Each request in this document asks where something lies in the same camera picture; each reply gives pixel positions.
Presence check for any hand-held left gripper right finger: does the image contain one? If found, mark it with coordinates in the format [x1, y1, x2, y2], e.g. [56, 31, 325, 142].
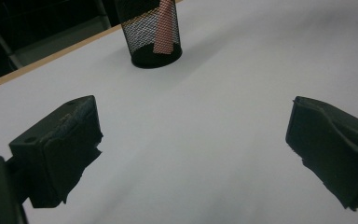
[284, 95, 358, 212]

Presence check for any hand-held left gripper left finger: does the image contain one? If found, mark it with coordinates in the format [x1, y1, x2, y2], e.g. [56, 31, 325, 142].
[8, 94, 104, 209]

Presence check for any black mesh pen holder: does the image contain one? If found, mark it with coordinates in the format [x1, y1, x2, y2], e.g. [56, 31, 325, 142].
[114, 0, 184, 70]

